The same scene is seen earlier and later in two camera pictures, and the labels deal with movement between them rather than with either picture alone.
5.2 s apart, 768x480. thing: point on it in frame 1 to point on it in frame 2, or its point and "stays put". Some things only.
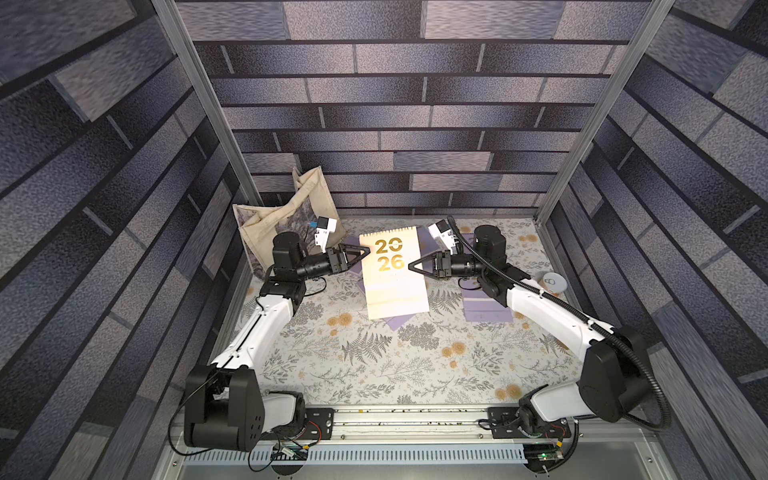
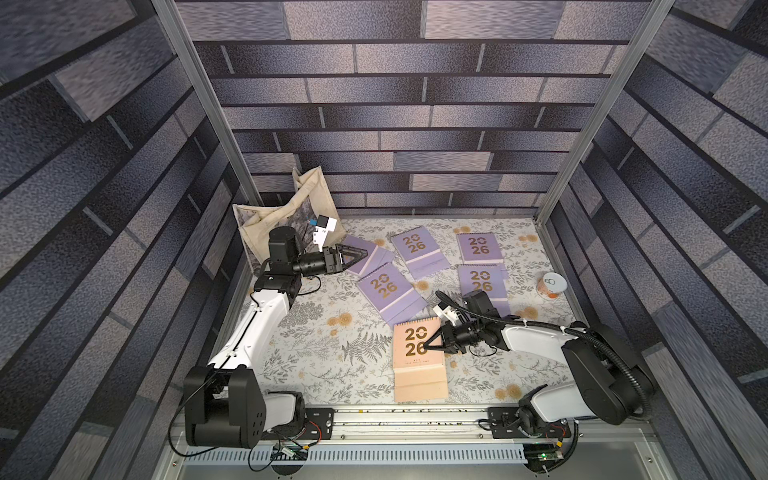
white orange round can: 553,283 stays put
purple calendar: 428,245 stays put
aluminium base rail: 422,443 stays put
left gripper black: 336,257 stays put
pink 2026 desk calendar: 392,287 to 419,374
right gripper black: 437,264 to 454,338
